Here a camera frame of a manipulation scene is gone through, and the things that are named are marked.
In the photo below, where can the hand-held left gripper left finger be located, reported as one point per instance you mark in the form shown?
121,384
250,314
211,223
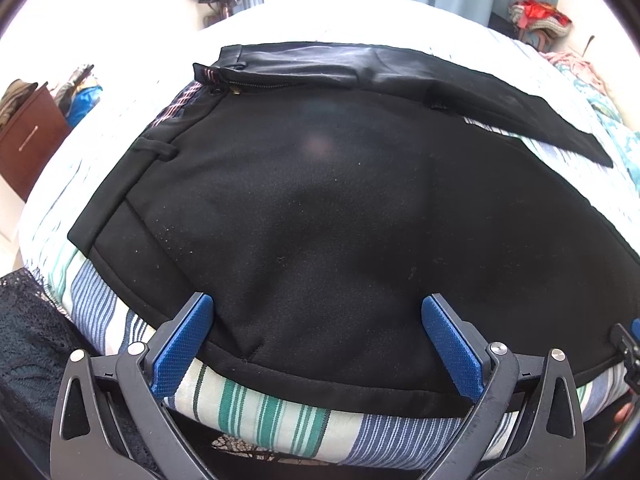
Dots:
182,342

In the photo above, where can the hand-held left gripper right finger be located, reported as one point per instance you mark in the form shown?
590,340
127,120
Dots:
450,345

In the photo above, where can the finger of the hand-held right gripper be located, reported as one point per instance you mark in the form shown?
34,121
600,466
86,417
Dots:
627,347

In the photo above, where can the black pants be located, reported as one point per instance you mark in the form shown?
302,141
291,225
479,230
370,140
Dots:
325,210

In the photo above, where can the person's right hand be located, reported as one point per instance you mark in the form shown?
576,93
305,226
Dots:
622,414

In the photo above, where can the striped bed sheet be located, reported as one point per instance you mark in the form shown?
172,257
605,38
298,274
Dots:
250,410

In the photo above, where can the black lace cloth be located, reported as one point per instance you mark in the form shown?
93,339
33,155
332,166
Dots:
35,340

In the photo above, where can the teal floral cloth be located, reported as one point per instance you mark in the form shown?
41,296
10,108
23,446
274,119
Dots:
620,125

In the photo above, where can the brown wooden dresser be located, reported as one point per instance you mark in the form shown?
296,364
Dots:
30,150

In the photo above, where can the clothes pile with blue cloth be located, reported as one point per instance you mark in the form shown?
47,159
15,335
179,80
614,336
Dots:
82,100

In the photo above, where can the pink cloth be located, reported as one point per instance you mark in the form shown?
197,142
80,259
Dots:
575,67

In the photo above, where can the olive folded cloth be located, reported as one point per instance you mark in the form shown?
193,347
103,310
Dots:
17,97

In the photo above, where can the red colourful clothes pile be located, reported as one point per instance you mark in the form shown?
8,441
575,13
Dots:
540,17

